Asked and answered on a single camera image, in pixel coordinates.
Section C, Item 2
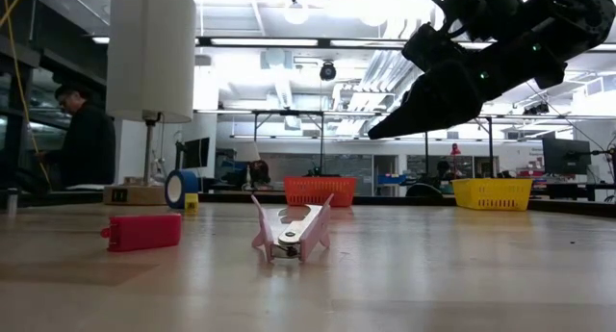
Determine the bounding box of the white lamp with wooden base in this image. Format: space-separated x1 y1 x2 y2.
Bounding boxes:
103 0 197 207

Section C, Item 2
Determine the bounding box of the dark blue tape roll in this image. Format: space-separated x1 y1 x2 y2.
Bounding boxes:
164 169 200 210

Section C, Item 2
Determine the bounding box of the long ceiling light strip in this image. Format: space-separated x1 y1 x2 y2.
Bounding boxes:
210 37 320 47

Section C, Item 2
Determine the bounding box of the orange plastic basket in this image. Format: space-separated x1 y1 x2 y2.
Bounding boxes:
282 175 358 209

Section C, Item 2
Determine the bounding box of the large black monitor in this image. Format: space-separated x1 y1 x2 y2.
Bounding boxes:
542 138 593 176

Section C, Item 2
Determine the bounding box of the round pendant light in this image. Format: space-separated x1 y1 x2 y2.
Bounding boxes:
282 0 310 26

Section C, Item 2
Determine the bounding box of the yellow cable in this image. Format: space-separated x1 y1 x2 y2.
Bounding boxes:
0 0 54 192

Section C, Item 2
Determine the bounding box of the small red stapler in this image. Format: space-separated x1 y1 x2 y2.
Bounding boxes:
99 212 184 253

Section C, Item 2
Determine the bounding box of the yellow plastic basket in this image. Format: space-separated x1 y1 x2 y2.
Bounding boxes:
450 177 535 213

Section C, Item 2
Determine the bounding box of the black aluminium table frame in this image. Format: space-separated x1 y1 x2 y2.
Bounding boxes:
196 191 616 217

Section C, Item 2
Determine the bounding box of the black metal rack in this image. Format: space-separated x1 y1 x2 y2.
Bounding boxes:
249 109 326 177

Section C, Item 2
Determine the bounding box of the grey metal post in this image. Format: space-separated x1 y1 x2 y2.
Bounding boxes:
5 187 19 217

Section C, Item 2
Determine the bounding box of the pink staple remover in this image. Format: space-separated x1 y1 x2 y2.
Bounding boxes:
250 192 335 265

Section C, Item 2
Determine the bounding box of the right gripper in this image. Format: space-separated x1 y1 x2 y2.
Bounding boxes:
368 23 530 140

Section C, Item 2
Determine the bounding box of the black dome ceiling camera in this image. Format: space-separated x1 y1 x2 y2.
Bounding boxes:
319 61 338 83

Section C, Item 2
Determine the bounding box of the black monitor on arm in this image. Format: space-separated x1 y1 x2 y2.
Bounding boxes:
173 137 212 179

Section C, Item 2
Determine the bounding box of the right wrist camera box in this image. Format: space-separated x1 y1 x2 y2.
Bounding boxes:
442 0 524 40

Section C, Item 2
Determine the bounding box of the small white desk lamp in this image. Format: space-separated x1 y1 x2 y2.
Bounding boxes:
234 140 262 192

